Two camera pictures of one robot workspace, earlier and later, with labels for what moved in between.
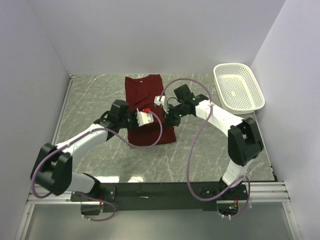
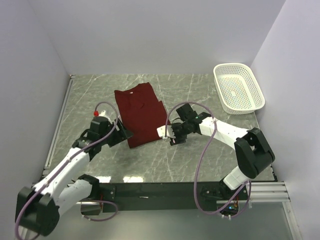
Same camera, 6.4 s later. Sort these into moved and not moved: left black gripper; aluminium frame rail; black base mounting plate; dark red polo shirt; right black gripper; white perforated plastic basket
Moved: dark red polo shirt; right black gripper; left black gripper
Not moved: aluminium frame rail; white perforated plastic basket; black base mounting plate
